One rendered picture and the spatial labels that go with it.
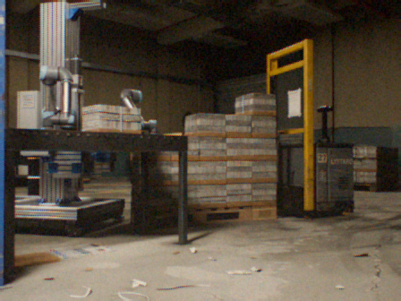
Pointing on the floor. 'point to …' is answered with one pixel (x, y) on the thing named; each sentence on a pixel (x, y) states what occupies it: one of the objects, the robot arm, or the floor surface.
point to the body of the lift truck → (323, 175)
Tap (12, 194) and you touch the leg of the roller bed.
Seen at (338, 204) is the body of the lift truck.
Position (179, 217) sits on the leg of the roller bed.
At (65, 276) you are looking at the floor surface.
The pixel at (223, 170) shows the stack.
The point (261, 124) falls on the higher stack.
